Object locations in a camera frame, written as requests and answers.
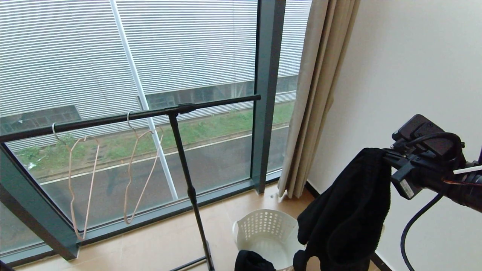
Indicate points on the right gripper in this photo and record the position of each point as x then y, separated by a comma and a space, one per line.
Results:
429, 175

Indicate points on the white laundry basket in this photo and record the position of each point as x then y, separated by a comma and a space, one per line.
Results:
267, 229

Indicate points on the pink clothes hanger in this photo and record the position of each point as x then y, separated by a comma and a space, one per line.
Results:
70, 180
128, 180

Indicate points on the black clothes rack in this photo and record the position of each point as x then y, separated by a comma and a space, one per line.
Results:
113, 118

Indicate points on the beige curtain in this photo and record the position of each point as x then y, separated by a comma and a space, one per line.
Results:
320, 94

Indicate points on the window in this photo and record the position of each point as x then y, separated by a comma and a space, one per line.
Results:
265, 94

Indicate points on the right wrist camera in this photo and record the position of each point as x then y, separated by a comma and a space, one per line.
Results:
421, 131

